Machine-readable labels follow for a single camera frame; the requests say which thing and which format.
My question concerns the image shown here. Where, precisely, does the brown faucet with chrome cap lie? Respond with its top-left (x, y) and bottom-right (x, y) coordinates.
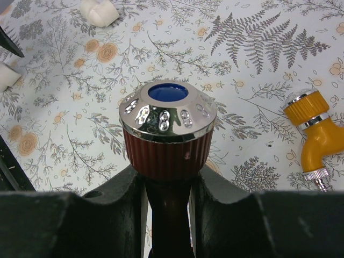
top-left (119, 80), bottom-right (217, 257)

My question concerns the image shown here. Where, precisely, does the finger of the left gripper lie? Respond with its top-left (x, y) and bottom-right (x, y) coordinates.
top-left (0, 27), bottom-right (25, 58)

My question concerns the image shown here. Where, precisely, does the floral patterned table mat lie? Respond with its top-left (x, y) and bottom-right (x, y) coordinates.
top-left (1, 1), bottom-right (343, 257)

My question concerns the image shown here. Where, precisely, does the white pipe elbow fitting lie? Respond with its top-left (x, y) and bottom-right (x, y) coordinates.
top-left (80, 0), bottom-right (120, 27)

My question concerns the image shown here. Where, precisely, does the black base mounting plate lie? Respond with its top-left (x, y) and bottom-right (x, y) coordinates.
top-left (1, 137), bottom-right (35, 191)

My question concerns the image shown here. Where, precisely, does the yellow faucet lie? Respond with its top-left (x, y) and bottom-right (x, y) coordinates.
top-left (282, 89), bottom-right (343, 192)

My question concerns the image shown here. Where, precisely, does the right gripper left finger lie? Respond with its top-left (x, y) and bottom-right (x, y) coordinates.
top-left (1, 166), bottom-right (144, 257)

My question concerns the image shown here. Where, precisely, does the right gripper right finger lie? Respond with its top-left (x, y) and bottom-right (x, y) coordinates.
top-left (190, 167), bottom-right (343, 257)

